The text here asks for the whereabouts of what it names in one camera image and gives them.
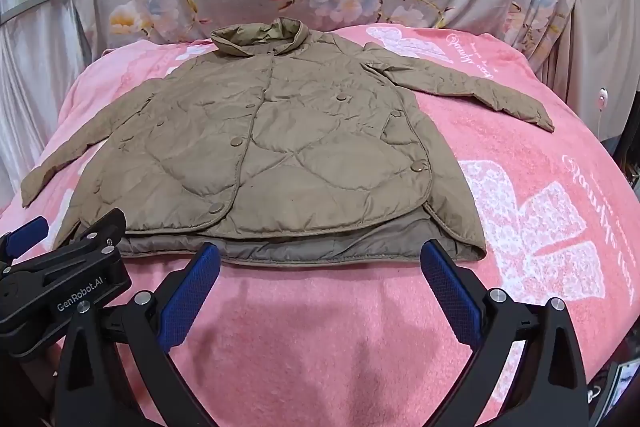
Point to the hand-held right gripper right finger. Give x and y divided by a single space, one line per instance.
450 292

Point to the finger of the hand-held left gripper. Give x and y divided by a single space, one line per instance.
25 234
102 232

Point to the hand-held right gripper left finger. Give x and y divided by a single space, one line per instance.
192 287

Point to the khaki quilted jacket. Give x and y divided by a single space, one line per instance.
280 142

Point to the pink printed blanket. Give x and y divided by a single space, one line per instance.
310 347

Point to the pale grey curtain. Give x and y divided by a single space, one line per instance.
40 82

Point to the metal rail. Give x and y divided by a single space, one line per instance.
35 4

